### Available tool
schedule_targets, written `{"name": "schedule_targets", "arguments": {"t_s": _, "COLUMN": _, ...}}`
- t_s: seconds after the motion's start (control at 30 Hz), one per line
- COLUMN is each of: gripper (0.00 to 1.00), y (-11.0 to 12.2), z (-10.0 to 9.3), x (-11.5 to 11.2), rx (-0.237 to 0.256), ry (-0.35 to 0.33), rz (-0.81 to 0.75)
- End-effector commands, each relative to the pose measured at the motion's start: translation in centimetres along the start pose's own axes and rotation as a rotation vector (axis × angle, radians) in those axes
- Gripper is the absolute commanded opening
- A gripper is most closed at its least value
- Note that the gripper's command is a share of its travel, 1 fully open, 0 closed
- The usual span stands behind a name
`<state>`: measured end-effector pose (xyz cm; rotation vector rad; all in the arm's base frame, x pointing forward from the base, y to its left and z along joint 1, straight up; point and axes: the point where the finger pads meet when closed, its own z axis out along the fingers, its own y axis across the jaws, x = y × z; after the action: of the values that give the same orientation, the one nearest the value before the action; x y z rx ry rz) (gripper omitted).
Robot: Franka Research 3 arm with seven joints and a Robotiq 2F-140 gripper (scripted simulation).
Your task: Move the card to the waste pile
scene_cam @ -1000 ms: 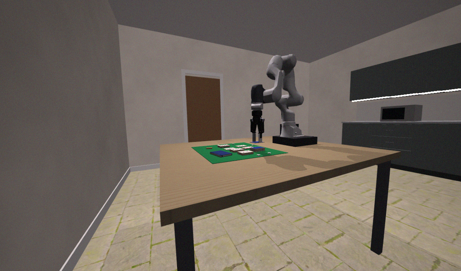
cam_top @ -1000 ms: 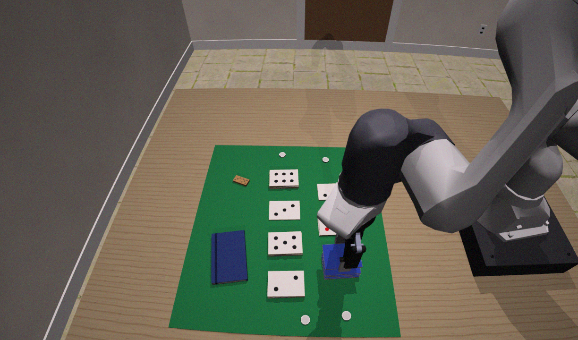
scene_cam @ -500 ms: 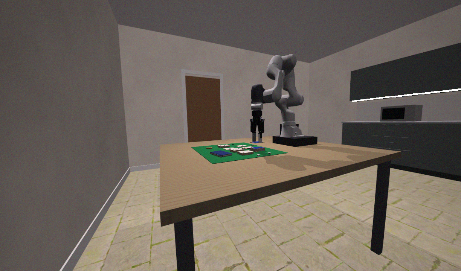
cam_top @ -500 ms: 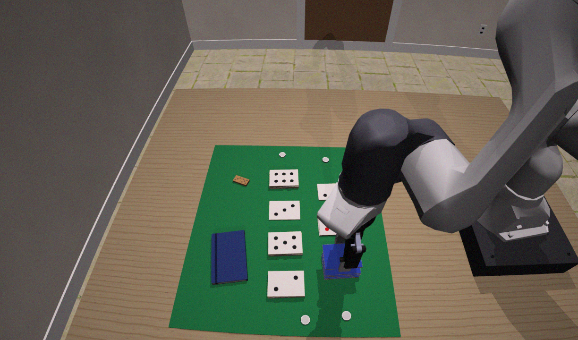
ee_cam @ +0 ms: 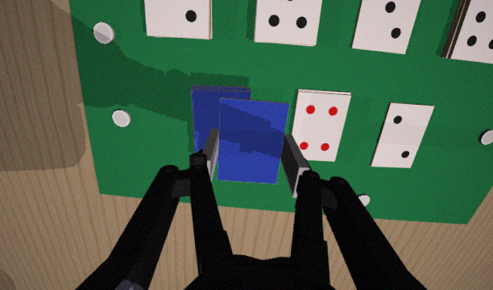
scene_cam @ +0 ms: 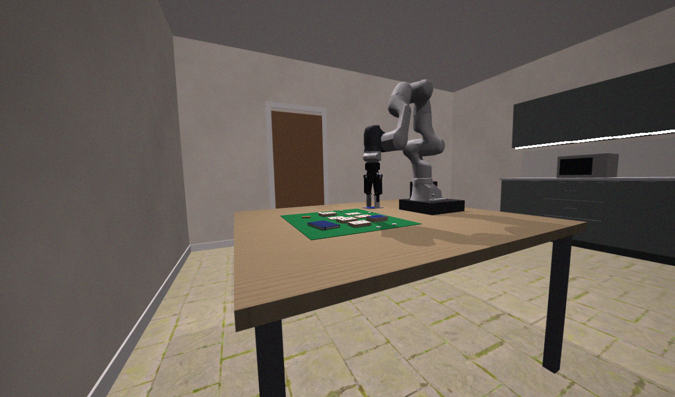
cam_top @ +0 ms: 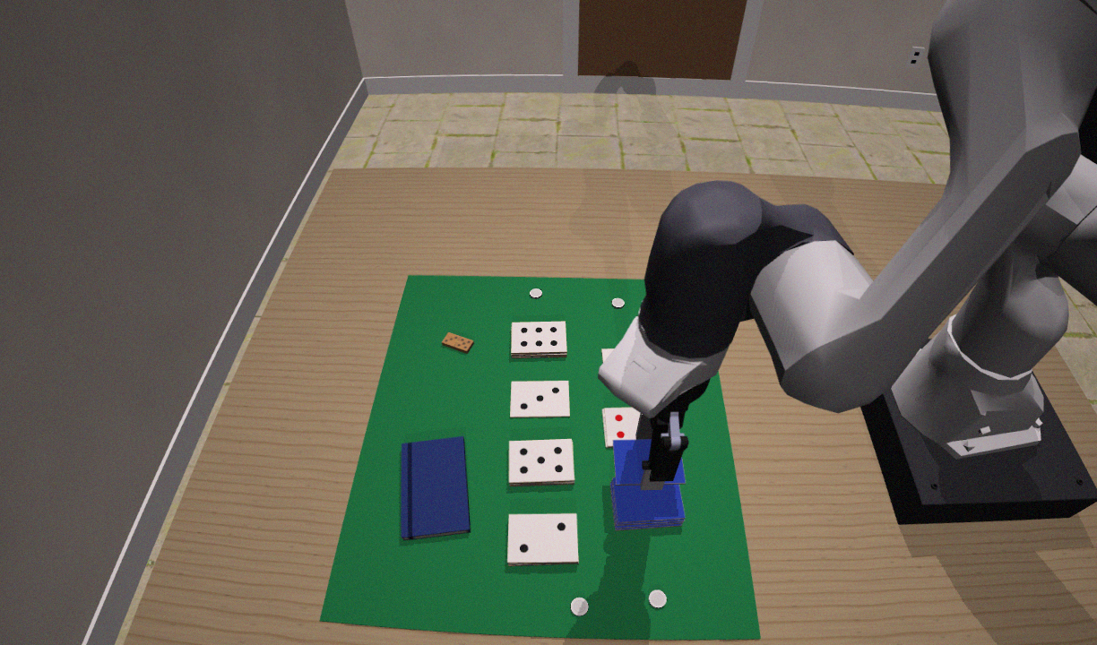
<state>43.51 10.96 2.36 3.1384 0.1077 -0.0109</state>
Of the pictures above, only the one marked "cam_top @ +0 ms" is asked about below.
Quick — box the tan wooden domino tile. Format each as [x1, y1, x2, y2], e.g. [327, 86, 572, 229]
[442, 332, 474, 354]

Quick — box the green felt mat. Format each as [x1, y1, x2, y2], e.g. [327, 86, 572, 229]
[320, 275, 761, 640]

